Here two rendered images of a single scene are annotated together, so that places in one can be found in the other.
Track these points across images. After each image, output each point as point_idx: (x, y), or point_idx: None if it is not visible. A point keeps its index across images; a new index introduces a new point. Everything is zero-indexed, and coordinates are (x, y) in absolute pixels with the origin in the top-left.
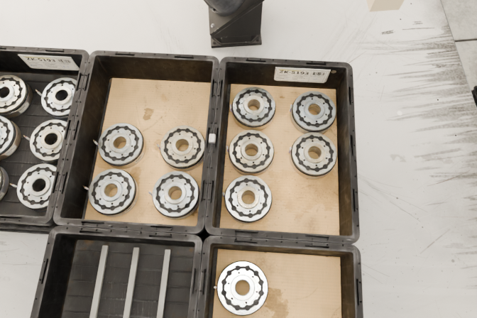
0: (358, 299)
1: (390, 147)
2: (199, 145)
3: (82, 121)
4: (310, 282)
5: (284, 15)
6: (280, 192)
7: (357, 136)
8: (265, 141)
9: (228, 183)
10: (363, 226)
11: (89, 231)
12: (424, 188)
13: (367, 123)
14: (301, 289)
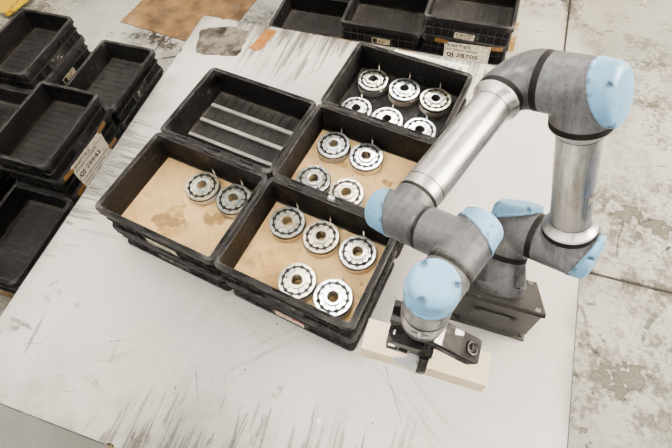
0: (181, 247)
1: (289, 390)
2: None
3: (382, 129)
4: (214, 245)
5: None
6: (283, 250)
7: (314, 364)
8: (323, 249)
9: (307, 218)
10: (238, 328)
11: (304, 119)
12: (240, 400)
13: (322, 380)
14: (213, 237)
